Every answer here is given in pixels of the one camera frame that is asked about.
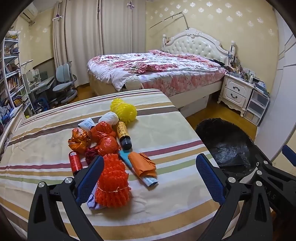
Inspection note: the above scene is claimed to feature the white squeezed tube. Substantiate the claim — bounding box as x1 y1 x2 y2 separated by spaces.
78 117 96 131

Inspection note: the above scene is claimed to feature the grey-green desk chair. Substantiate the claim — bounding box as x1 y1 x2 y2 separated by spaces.
52 61 78 105

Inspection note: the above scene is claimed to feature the black-lined trash bin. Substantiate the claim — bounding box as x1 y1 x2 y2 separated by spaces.
195 118 264 183

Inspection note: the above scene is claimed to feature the striped tablecloth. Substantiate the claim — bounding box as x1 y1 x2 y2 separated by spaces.
0 89 232 241

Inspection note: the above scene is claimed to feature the teal and white tube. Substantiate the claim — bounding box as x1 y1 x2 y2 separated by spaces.
118 150 159 188

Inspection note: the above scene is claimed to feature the metal canopy rod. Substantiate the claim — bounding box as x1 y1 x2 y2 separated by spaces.
149 13 189 30

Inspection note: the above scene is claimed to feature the orange-red plastic bag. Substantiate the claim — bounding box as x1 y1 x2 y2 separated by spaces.
90 122 121 157

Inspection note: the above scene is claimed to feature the white bed with tufted headboard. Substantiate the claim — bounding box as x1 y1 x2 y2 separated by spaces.
87 28 236 118

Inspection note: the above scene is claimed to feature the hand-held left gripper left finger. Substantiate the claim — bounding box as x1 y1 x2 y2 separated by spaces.
28 156 105 241

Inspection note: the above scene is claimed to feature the orange cloth piece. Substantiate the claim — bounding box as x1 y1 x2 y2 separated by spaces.
128 152 157 178

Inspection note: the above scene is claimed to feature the white tufted bed footboard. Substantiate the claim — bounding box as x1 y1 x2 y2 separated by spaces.
125 75 144 91

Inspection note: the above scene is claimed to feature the grey study desk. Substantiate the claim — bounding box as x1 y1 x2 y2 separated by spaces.
23 70 56 112

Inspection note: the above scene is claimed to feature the plastic drawer unit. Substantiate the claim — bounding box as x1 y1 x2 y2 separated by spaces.
243 88 270 127

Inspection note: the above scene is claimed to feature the beige curtain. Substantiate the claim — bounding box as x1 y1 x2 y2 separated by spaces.
53 0 147 70

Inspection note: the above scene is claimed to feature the red cylindrical can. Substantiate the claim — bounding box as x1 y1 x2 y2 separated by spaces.
68 151 83 176

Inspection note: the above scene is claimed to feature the white nightstand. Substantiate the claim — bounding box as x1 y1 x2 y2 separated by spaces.
217 73 256 117

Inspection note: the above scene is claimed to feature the red foam fruit net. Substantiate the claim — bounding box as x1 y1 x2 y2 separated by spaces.
95 154 131 208

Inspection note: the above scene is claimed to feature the clutter of bottles on nightstand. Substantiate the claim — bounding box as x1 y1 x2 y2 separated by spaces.
228 61 266 84

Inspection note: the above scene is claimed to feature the dark bottle with yellow label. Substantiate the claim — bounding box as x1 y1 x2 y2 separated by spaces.
116 122 133 150

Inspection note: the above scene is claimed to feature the dark red cloth scrap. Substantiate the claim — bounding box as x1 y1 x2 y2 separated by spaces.
85 148 99 165

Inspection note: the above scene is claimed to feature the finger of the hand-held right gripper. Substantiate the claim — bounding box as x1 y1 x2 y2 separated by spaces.
282 145 296 168
252 143 281 172

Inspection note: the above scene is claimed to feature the white wardrobe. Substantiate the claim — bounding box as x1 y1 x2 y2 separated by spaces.
254 11 296 160

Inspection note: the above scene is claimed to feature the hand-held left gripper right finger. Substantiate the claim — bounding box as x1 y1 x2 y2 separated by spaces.
196 153 274 241

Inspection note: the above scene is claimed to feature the orange foil snack wrapper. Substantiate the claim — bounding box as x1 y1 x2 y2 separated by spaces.
68 128 91 153

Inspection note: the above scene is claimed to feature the pink floral blanket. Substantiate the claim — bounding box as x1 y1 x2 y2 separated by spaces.
87 50 228 98

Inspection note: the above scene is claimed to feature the white bookshelf with books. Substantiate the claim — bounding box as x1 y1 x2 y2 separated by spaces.
0 30 31 116

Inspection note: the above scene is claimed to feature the white and purple wrapper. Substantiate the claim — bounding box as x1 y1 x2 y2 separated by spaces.
87 193 104 210

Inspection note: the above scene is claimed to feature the white rolled cloth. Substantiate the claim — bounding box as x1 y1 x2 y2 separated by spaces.
98 112 119 127

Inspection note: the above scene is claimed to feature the yellow foam fruit net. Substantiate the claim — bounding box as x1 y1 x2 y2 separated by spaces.
110 98 138 124

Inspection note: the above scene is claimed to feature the white air conditioner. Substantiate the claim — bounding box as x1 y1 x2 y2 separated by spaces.
22 5 38 22

